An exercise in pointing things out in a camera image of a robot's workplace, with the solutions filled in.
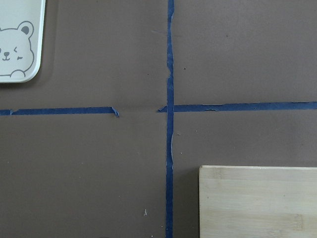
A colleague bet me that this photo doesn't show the cream bear tray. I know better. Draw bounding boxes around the cream bear tray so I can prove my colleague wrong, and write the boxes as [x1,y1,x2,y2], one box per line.
[0,0,46,83]

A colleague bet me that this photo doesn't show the bamboo cutting board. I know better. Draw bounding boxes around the bamboo cutting board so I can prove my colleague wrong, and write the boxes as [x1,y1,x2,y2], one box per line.
[199,166,317,238]

